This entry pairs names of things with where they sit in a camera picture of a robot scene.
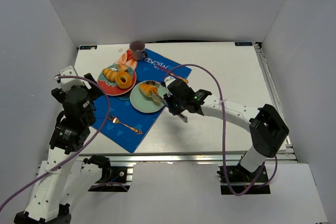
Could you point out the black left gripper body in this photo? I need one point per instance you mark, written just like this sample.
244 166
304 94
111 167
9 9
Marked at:
56 94

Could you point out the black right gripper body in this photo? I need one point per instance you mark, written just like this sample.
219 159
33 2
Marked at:
171 101

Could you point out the metal tongs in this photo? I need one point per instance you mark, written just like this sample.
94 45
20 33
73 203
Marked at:
157 98

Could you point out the long bread roll front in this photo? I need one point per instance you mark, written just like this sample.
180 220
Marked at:
148 90

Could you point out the long bread roll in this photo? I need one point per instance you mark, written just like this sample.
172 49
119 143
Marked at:
110 74
148 90

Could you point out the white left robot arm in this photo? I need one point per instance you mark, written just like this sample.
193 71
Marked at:
52 199

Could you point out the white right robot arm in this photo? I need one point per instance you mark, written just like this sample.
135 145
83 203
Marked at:
267 129

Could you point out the long bread roll back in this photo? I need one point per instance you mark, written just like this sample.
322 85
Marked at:
110 74

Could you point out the red patterned plate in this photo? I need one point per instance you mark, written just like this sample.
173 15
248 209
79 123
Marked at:
111 88

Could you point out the orange donut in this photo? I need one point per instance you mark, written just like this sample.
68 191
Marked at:
123 80

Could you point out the blue printed placemat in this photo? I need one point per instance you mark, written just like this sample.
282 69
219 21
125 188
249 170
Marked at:
162 132

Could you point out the gold fork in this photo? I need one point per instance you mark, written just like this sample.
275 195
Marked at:
115 120

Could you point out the green flower plate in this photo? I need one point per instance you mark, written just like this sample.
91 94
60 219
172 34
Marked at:
146 104

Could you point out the left black corner label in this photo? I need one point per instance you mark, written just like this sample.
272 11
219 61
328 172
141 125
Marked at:
88 47

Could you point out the black corner label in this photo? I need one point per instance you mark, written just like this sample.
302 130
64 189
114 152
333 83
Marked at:
243 43
88 47

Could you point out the purple mug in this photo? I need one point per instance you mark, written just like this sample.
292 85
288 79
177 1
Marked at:
138 50

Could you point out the right black corner label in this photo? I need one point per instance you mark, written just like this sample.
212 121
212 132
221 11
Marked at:
243 43

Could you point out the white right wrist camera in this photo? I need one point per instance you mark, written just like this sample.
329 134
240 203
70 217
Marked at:
167 81

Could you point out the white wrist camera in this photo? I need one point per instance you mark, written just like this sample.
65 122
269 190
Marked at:
167 81
66 79

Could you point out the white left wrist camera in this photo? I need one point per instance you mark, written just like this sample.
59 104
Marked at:
66 79

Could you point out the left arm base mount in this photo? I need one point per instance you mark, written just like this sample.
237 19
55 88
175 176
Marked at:
116 178

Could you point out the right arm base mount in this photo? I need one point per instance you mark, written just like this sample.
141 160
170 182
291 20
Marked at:
240 181

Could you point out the aluminium table frame rail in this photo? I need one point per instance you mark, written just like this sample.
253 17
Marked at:
289 154

